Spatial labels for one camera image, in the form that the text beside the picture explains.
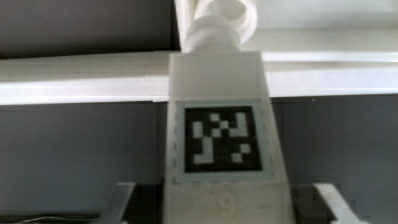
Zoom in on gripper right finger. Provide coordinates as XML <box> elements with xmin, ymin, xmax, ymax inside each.
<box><xmin>293</xmin><ymin>183</ymin><xmax>372</xmax><ymax>224</ymax></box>

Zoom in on white front fence bar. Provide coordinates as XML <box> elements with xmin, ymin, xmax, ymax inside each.
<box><xmin>0</xmin><ymin>28</ymin><xmax>398</xmax><ymax>106</ymax></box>

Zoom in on white table leg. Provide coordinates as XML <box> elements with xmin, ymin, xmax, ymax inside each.
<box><xmin>160</xmin><ymin>14</ymin><xmax>297</xmax><ymax>224</ymax></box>

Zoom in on white square table top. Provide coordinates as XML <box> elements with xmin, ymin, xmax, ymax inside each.
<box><xmin>174</xmin><ymin>0</ymin><xmax>398</xmax><ymax>32</ymax></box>

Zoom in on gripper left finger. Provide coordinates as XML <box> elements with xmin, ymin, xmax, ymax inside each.
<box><xmin>93</xmin><ymin>182</ymin><xmax>162</xmax><ymax>224</ymax></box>

